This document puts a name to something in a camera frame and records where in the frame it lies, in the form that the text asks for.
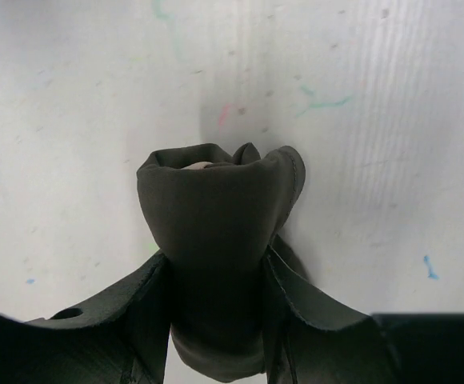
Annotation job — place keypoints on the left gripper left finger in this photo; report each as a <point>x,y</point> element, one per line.
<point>119,335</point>

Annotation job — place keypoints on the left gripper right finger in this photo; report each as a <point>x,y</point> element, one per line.
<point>309,337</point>

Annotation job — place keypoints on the olive green underwear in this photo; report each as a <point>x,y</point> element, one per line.
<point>213,215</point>

